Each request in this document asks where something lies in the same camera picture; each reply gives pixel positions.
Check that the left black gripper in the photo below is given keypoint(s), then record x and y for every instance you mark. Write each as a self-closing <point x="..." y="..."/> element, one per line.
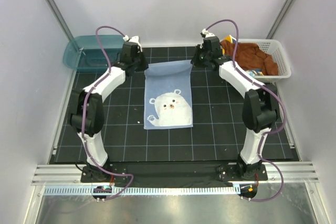
<point x="144" y="65"/>

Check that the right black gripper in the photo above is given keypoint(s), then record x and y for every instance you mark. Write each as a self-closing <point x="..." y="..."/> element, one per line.
<point x="196" y="62"/>

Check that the blue bear towel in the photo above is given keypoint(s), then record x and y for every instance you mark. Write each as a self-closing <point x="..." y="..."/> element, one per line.
<point x="168" y="96"/>

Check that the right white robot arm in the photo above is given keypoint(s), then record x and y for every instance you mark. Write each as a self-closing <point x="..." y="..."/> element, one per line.
<point x="260" y="107"/>

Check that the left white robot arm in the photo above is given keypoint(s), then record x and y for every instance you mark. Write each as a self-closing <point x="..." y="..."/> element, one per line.
<point x="86" y="113"/>

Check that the brown towel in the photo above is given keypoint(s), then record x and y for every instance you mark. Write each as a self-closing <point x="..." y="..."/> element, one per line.
<point x="250" y="57"/>

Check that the colourful patterned towel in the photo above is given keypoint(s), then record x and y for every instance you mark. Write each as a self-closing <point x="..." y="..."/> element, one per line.
<point x="228" y="45"/>

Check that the teal plastic tub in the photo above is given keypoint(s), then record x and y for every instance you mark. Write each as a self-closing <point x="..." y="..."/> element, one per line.
<point x="84" y="53"/>

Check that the white plastic basket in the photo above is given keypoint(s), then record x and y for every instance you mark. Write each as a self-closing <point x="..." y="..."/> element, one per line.
<point x="275" y="49"/>

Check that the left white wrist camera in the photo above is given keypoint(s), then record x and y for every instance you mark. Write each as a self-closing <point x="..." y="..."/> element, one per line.
<point x="134" y="39"/>

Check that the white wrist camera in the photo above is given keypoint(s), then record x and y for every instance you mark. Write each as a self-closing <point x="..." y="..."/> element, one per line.
<point x="205" y="34"/>
<point x="134" y="39"/>

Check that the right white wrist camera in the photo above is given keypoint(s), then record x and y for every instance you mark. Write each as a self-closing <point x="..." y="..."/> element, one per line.
<point x="205" y="34"/>

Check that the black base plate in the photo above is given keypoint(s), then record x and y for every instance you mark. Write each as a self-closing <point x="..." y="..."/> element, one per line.
<point x="187" y="174"/>

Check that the right aluminium corner post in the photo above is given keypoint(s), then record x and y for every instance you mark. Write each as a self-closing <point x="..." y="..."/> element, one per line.
<point x="280" y="18"/>

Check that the aluminium corner post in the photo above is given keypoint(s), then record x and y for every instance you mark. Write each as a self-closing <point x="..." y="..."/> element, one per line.
<point x="59" y="18"/>
<point x="280" y="18"/>

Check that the white slotted cable duct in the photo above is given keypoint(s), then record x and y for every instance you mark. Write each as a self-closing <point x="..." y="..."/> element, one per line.
<point x="104" y="190"/>

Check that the left aluminium corner post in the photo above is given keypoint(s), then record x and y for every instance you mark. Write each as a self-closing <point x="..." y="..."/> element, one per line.
<point x="59" y="18"/>

